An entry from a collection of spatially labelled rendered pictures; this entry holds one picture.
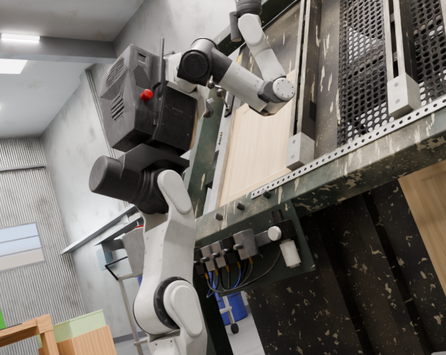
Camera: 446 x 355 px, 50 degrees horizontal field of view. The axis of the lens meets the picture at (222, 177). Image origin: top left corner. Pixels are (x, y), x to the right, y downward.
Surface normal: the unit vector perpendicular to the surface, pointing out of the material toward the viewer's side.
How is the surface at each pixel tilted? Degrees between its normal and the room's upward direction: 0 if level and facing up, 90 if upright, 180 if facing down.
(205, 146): 90
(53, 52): 90
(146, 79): 90
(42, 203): 90
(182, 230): 111
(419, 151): 146
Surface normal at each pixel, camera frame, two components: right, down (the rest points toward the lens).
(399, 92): -0.77, -0.44
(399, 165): -0.14, 0.83
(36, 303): 0.59, -0.35
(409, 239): -0.72, 0.10
